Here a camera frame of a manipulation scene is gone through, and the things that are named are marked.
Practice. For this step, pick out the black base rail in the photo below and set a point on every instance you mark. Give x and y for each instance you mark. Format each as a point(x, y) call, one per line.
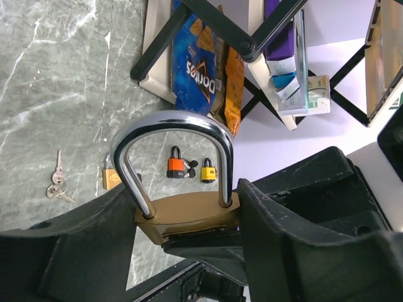
point(186, 281)

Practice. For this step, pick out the brown snack bag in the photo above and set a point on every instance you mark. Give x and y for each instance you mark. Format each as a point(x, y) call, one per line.
point(218, 106)

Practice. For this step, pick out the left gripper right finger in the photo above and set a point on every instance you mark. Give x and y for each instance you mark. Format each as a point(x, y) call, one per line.
point(289, 258)

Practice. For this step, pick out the beige three tier shelf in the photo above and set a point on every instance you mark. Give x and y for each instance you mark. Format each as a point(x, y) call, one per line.
point(250, 47)

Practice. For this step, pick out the yellow honey dijon bag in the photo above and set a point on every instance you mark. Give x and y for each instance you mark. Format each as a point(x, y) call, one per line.
point(234, 70)

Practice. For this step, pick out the yellow padlock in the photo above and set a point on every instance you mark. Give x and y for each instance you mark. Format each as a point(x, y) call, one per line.
point(208, 172)

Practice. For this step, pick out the large brass padlock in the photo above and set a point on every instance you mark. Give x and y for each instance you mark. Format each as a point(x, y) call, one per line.
point(165, 208)

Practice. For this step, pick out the blue Doritos bag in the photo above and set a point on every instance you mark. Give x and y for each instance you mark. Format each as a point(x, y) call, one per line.
point(194, 80)

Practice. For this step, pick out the orange black padlock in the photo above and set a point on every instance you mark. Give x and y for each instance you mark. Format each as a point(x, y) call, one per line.
point(175, 164)

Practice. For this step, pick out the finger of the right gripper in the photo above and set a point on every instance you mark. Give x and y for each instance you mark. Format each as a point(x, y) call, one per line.
point(221, 251)

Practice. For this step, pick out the black keys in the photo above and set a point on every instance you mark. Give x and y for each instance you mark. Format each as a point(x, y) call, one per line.
point(190, 165)

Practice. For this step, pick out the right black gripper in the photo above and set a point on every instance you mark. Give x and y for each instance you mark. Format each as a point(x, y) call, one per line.
point(323, 198)

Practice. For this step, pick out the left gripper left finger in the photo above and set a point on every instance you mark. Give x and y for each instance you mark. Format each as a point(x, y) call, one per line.
point(82, 255)

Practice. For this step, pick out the large padlock silver keys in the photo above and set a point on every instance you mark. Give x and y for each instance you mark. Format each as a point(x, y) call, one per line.
point(58, 188)

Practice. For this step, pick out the small brass padlock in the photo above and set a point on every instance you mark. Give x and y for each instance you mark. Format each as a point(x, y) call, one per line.
point(110, 177)

